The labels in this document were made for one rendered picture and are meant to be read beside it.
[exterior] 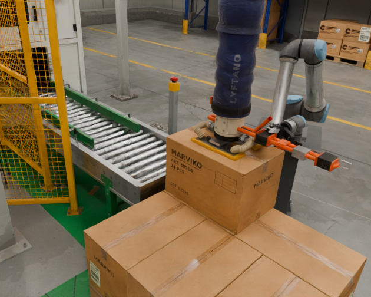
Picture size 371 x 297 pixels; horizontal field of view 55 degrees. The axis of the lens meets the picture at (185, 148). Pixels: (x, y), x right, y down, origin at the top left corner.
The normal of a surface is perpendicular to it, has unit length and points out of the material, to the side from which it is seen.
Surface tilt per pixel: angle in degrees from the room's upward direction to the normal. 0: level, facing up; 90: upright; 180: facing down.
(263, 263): 0
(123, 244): 0
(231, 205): 90
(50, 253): 0
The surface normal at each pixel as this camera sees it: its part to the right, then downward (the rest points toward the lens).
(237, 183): -0.70, 0.30
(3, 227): 0.71, 0.36
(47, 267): 0.04, -0.89
